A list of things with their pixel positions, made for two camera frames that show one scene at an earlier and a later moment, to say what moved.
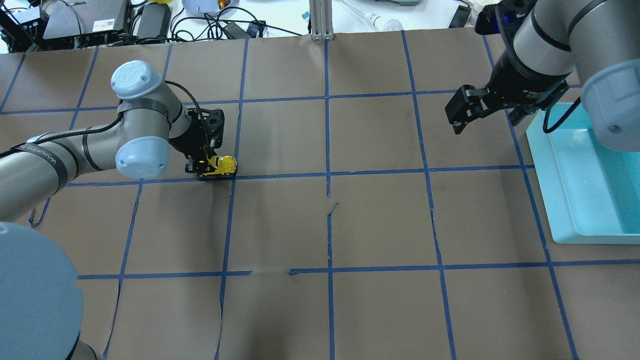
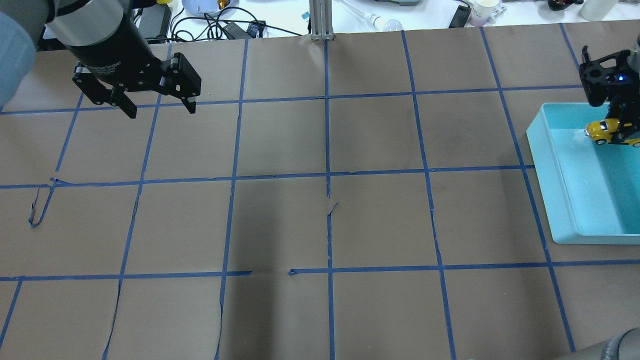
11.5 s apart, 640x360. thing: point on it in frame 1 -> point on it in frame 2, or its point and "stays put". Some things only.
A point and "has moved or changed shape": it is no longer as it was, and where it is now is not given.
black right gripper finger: (517, 114) -> (626, 126)
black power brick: (154, 21) stays put
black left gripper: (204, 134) -> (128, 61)
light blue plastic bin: (590, 189) stays put
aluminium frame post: (321, 20) stays put
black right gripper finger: (468, 104) -> (619, 107)
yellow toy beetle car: (225, 164) has moved or changed shape
